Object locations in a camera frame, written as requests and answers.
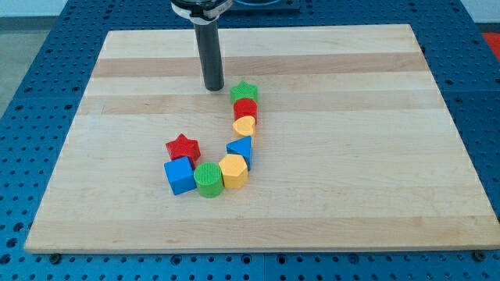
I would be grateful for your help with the green star block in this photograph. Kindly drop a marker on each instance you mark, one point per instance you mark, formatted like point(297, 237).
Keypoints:
point(244, 90)

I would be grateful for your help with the red star block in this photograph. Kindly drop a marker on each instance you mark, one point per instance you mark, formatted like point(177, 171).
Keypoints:
point(183, 146)

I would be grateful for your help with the blue triangle block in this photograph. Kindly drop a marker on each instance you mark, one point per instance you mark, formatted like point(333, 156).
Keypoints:
point(243, 147)

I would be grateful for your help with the yellow heart block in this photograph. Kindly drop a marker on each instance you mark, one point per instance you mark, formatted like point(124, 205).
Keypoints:
point(244, 127)

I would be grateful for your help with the yellow hexagon block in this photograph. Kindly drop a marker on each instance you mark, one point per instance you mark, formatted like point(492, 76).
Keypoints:
point(234, 170)

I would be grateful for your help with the red cylinder block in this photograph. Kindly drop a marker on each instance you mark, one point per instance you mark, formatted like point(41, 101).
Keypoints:
point(245, 107)

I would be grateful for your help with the green cylinder block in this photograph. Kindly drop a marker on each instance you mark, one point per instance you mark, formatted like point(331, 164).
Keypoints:
point(209, 180)

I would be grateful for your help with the blue cube block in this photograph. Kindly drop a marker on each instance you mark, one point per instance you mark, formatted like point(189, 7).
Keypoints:
point(180, 175)

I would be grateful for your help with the light wooden board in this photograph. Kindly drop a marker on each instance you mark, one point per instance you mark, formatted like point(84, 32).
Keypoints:
point(355, 150)

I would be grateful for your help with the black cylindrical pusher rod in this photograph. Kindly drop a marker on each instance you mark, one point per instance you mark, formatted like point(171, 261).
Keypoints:
point(208, 42)

